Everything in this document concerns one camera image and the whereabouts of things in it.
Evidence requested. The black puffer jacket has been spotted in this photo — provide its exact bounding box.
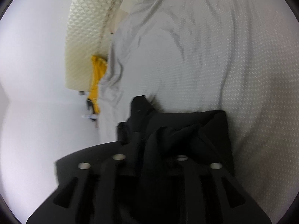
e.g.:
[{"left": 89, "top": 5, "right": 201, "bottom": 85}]
[{"left": 115, "top": 96, "right": 232, "bottom": 223}]

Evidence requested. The black bag on nightstand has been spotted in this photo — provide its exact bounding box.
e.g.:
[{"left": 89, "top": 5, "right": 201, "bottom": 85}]
[{"left": 86, "top": 98, "right": 98, "bottom": 122}]

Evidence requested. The white spray bottle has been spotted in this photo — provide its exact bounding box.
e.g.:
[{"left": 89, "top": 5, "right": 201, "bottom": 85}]
[{"left": 82, "top": 114, "right": 98, "bottom": 119}]

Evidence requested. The yellow crown pillow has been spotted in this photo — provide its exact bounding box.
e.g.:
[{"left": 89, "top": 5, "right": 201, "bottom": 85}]
[{"left": 87, "top": 55, "right": 107, "bottom": 114}]

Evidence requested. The grey bed cover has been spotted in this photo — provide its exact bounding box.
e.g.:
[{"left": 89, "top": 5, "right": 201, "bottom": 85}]
[{"left": 99, "top": 0, "right": 298, "bottom": 223}]

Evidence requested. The cream quilted headboard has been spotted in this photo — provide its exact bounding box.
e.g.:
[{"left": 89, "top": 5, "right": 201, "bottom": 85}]
[{"left": 65, "top": 0, "right": 123, "bottom": 91}]

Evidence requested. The patchwork pastel pillow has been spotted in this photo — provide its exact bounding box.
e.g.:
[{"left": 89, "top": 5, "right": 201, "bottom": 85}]
[{"left": 110, "top": 0, "right": 141, "bottom": 34}]

